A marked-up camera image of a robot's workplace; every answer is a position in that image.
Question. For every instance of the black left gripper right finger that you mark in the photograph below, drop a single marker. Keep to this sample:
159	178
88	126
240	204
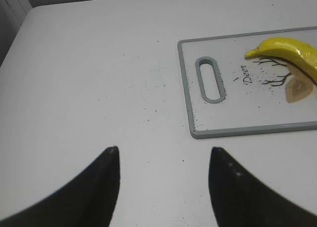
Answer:
239	199

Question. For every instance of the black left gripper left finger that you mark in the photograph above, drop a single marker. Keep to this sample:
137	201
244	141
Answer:
88	200

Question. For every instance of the yellow plastic banana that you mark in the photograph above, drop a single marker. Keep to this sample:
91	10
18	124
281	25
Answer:
297	52

